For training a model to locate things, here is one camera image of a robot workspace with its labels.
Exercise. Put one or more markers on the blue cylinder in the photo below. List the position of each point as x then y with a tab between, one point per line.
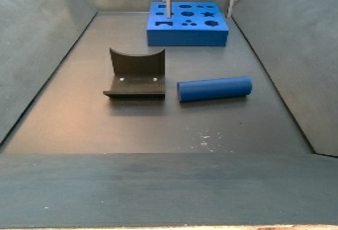
214	89

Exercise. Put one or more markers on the blue shape sorter block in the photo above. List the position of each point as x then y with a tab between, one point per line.
195	25

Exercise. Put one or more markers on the black curved cradle stand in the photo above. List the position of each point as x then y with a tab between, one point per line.
139	75

